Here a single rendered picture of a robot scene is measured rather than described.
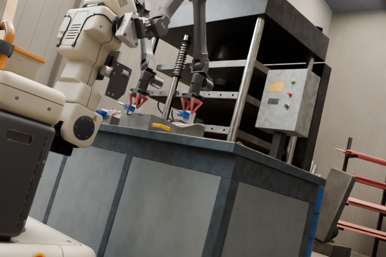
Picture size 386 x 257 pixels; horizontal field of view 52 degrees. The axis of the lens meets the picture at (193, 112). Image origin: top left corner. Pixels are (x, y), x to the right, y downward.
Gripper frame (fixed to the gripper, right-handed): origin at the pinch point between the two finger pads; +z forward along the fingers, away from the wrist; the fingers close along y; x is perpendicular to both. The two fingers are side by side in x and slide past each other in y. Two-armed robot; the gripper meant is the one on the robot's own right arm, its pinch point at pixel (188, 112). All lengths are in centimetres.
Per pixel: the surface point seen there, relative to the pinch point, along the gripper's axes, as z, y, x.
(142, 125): 12.1, 14.6, 13.7
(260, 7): -92, 22, -56
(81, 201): 57, 46, 15
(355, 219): 2, 305, -919
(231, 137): -2, 23, -61
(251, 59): -56, 22, -60
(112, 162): 33.5, 28.0, 15.2
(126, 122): 11.8, 29.6, 13.7
